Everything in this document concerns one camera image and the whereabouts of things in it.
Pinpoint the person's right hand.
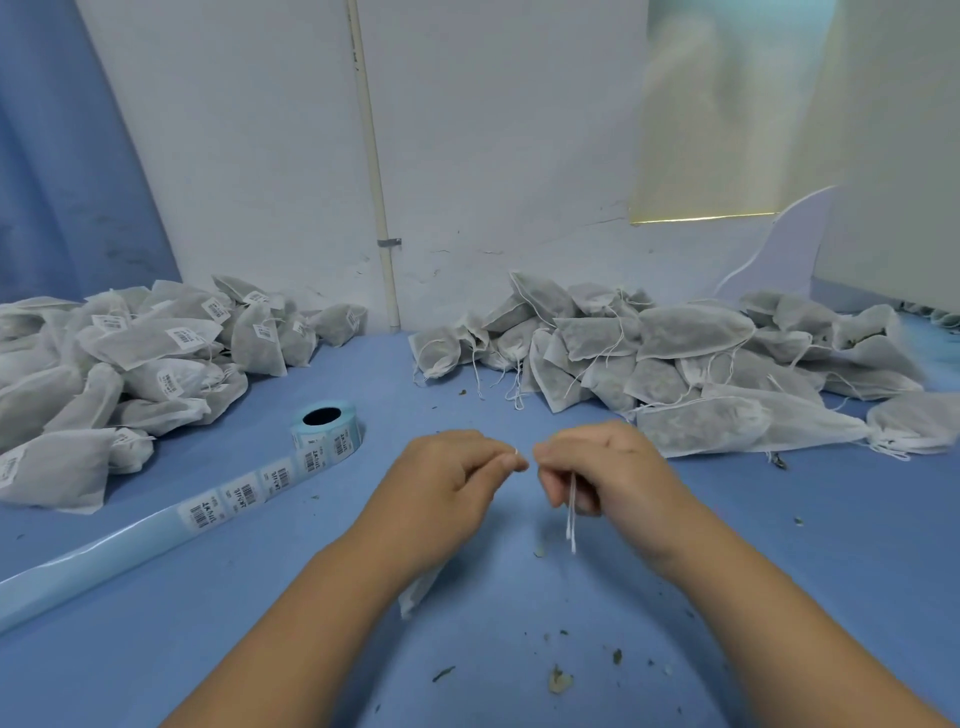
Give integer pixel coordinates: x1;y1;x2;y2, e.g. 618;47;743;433
534;421;717;579

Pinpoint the person's left hand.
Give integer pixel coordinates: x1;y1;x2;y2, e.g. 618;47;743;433
349;429;531;590

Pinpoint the white mesh herb bag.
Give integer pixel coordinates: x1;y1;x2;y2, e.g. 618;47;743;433
396;444;579;620

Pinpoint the pile of unlabelled herb bags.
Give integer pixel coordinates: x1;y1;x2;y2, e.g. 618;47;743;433
408;270;960;461

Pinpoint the blue label roll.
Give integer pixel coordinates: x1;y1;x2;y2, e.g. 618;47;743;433
0;399;366;635

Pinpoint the pile of labelled herb bags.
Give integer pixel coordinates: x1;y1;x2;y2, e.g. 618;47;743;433
0;274;371;515

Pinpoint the person's left forearm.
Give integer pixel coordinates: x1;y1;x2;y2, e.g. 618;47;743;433
162;543;422;728

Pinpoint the person's right forearm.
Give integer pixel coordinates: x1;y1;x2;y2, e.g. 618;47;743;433
667;517;954;728

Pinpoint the white curved board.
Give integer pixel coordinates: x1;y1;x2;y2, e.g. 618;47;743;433
712;186;837;299

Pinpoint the large beige panel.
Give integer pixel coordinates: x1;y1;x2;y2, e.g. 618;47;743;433
810;0;960;314

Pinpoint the blue curtain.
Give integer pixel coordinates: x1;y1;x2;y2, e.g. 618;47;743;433
0;0;183;306

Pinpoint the white wall pipe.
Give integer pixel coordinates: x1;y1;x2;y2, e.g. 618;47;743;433
345;0;405;333

